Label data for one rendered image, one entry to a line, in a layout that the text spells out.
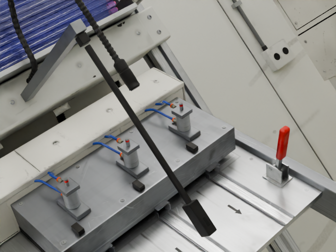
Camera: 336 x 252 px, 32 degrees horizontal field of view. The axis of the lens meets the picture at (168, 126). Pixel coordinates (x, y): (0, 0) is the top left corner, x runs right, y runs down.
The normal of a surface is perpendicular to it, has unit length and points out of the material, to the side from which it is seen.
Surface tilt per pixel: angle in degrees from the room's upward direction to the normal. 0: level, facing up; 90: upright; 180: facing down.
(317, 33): 90
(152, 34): 90
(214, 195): 43
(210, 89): 90
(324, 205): 90
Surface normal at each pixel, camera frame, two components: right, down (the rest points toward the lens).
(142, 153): -0.11, -0.78
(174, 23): 0.42, -0.24
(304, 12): -0.73, 0.49
